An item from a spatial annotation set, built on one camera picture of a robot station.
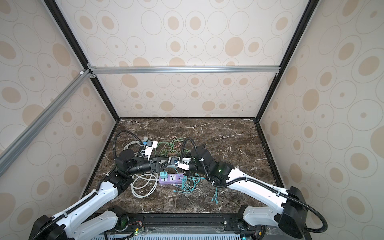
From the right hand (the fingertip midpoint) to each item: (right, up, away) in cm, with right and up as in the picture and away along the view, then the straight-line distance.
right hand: (180, 158), depth 72 cm
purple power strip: (-6, -14, +13) cm, 20 cm away
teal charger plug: (-10, -11, +11) cm, 19 cm away
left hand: (-2, -1, -5) cm, 6 cm away
